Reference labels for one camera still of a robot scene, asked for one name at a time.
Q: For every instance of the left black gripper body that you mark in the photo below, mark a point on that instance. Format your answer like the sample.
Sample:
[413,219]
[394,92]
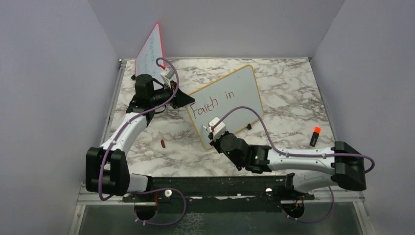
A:
[161,96]

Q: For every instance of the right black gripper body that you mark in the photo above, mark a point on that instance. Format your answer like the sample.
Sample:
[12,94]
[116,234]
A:
[217,144]

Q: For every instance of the yellow framed whiteboard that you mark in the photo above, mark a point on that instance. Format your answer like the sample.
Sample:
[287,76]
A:
[238,88]

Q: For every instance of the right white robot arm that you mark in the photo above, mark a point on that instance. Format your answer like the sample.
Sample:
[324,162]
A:
[340,165]

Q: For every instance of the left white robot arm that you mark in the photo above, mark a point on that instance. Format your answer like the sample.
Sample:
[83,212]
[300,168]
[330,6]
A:
[107,170]

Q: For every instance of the pink framed whiteboard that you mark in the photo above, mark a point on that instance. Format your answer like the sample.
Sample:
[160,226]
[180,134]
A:
[145,62]

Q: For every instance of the orange capped black marker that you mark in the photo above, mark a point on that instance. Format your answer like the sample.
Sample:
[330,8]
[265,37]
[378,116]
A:
[315,136]

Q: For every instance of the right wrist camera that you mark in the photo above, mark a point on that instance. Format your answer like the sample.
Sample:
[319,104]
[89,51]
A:
[216,128]

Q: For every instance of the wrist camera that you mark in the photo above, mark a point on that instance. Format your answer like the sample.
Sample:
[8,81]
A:
[166,75]
[216,128]

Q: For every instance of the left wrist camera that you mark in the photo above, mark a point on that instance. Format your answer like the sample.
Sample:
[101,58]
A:
[166,75]

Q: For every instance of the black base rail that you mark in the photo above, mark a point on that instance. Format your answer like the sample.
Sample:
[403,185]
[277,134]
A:
[219,194]

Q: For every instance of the aluminium side rail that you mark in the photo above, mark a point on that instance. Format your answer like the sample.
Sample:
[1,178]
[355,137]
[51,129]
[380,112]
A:
[80,209]

